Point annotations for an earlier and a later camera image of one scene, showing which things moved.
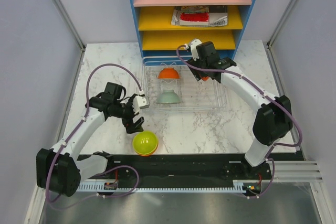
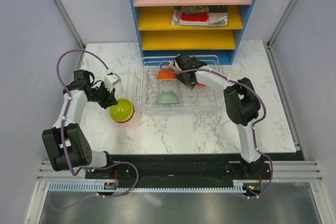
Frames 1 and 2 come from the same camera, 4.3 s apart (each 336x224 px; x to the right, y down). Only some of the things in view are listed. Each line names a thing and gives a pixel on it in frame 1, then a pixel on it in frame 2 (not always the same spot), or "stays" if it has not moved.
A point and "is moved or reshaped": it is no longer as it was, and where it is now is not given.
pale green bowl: x=168 y=96 stays
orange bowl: x=168 y=73 stays
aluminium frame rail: x=295 y=171 stays
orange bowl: x=143 y=155 is moved or reshaped
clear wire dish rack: x=169 y=85 stays
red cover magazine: x=193 y=16 stays
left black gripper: x=130 y=127 -> x=109 y=99
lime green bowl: x=145 y=142 is moved or reshaped
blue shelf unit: x=174 y=9 stays
